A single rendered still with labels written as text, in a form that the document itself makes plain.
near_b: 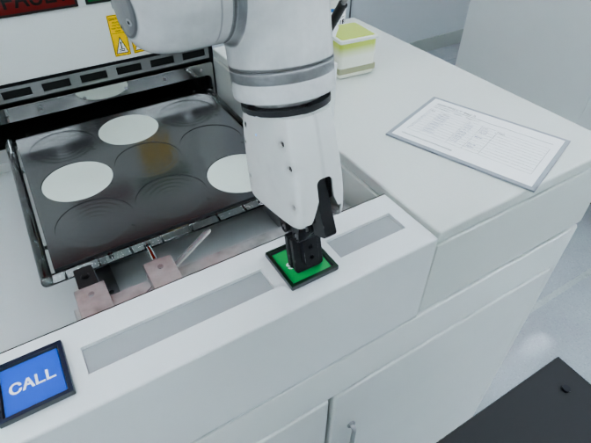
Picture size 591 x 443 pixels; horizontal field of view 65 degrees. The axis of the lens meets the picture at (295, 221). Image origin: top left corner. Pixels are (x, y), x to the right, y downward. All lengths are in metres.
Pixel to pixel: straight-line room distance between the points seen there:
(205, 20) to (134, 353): 0.28
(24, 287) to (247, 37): 0.52
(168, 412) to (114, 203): 0.33
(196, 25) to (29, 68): 0.62
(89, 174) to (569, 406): 0.69
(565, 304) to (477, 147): 1.30
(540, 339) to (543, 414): 1.22
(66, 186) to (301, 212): 0.46
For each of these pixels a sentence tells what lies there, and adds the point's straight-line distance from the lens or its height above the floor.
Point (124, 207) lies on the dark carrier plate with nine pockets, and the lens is 0.69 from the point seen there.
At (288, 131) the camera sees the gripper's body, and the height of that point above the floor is 1.13.
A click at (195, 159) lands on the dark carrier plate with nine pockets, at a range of 0.75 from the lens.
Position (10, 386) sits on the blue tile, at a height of 0.96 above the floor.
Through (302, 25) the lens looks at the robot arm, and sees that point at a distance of 0.35.
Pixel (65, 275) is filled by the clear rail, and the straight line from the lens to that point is 0.62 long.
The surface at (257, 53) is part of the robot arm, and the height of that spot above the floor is 1.19.
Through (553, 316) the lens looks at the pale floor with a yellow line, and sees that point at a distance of 1.86.
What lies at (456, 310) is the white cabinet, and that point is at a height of 0.77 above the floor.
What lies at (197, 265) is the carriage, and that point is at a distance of 0.60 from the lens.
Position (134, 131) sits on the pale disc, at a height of 0.90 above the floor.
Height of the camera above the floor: 1.31
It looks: 42 degrees down
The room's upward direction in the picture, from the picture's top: straight up
